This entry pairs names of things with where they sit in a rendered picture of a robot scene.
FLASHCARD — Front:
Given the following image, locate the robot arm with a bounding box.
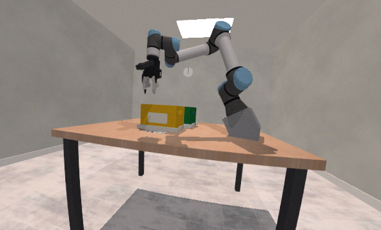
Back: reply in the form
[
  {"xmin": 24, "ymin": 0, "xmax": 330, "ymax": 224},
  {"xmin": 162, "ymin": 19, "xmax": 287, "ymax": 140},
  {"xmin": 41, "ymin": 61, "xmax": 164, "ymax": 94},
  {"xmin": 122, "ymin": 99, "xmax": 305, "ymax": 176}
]
[{"xmin": 146, "ymin": 20, "xmax": 253, "ymax": 117}]

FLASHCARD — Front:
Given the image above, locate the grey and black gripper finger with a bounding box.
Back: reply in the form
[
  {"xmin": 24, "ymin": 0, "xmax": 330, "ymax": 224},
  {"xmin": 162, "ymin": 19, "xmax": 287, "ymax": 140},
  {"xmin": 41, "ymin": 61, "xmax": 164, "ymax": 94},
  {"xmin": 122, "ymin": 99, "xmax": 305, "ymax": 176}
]
[
  {"xmin": 142, "ymin": 71, "xmax": 151, "ymax": 94},
  {"xmin": 152, "ymin": 70, "xmax": 159, "ymax": 94}
]

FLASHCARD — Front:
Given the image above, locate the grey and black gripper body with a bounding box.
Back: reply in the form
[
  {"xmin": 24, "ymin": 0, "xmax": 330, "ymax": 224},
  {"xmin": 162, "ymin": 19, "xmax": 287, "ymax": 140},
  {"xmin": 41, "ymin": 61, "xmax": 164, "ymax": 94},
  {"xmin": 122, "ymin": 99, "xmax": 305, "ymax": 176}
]
[{"xmin": 144, "ymin": 55, "xmax": 162, "ymax": 79}]

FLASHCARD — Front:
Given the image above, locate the green plastic crate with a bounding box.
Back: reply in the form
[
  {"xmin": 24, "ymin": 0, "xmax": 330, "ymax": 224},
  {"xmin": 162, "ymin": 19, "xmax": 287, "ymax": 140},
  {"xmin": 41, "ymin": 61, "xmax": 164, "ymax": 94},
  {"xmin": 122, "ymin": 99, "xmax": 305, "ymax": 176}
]
[{"xmin": 184, "ymin": 107, "xmax": 196, "ymax": 125}]

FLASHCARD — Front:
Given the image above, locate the yellow divided crate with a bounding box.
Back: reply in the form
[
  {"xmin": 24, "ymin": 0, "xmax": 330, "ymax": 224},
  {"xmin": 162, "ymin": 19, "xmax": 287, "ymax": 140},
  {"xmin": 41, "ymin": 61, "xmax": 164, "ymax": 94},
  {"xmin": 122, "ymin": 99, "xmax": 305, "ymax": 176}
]
[{"xmin": 141, "ymin": 104, "xmax": 184, "ymax": 128}]

